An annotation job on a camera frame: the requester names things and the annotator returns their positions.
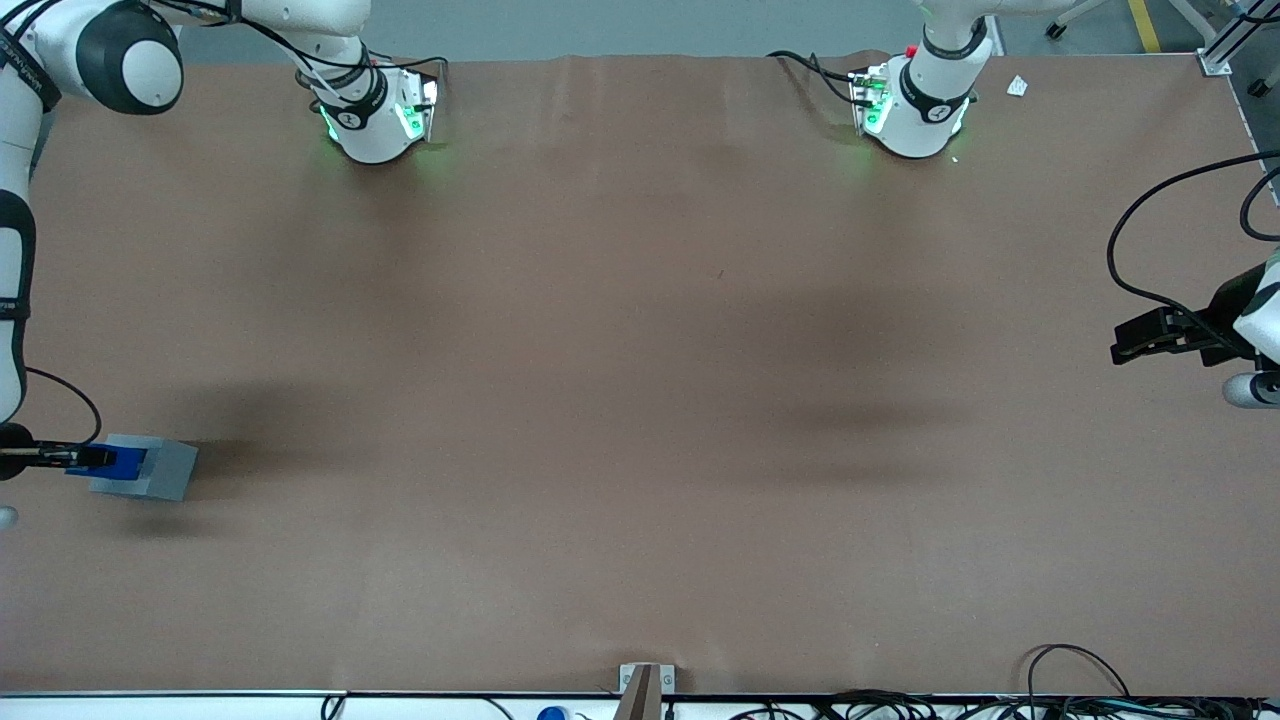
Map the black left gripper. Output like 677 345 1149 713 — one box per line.
1112 265 1266 367

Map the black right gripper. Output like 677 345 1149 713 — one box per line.
0 422 117 482

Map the blue plastic block part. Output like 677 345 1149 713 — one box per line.
65 446 149 483

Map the gray square base block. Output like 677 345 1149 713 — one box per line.
88 434 199 503

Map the white chair leg with caster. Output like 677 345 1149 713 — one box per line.
1044 0 1113 40

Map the brown paper table cover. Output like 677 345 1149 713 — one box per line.
0 50 1280 698

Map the black right arm wrist cable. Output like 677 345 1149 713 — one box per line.
24 367 103 449

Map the long black left arm cable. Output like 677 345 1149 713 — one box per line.
1106 150 1280 351

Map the short black looped cable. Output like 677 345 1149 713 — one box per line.
1240 165 1280 243

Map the aluminium frame post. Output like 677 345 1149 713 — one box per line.
1198 0 1280 77

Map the white table edge rail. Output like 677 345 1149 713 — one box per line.
0 690 1280 720

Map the black arched cable loop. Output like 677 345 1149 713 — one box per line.
1027 644 1131 701

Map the tangled black cable bundle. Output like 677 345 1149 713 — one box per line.
730 688 1280 720

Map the black left arm base cable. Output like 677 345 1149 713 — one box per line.
767 50 863 106

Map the black arm base cable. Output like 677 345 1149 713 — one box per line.
767 50 863 106
290 40 448 96

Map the black right arm base cable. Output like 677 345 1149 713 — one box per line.
290 40 448 96

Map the metal bracket with brown post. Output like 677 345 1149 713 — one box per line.
619 663 676 720

